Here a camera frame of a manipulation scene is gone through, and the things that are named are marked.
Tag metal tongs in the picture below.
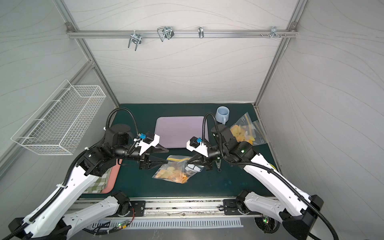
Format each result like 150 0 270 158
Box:
216 159 222 173

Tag resealable bag with duck print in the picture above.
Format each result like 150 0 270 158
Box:
152 155 204 184

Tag resealable bag table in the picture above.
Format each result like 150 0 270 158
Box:
230 113 256 146

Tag clear resealable bag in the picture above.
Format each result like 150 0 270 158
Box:
252 120 268 146

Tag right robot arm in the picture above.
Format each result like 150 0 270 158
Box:
186 112 339 240

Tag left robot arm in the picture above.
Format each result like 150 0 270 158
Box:
5 107 169 240

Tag lilac plastic tray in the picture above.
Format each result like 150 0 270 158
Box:
155 116 204 149

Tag light blue ceramic mug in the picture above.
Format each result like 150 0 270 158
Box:
215 106 230 125

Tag pink tray with checked cloth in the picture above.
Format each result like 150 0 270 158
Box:
83 160 121 195

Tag metal hook clamp left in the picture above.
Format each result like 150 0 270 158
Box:
128 31 142 51

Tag metal hook clamp middle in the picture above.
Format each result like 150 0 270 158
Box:
157 26 175 42

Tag metal hook clamp small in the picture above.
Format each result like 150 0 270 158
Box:
198 27 204 39

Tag metal hook clamp right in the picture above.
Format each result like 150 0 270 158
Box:
260 26 286 39

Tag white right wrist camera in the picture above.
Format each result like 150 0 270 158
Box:
186 137 209 158

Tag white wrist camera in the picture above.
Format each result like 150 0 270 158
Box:
135 132 160 156
186 137 209 158

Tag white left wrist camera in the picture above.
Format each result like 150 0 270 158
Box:
135 132 160 156

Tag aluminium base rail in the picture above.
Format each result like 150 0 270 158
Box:
71 196 289 218

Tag white wire basket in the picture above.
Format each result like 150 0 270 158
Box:
11 80 106 156

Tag aluminium cross rail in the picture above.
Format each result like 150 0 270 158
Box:
67 29 299 40

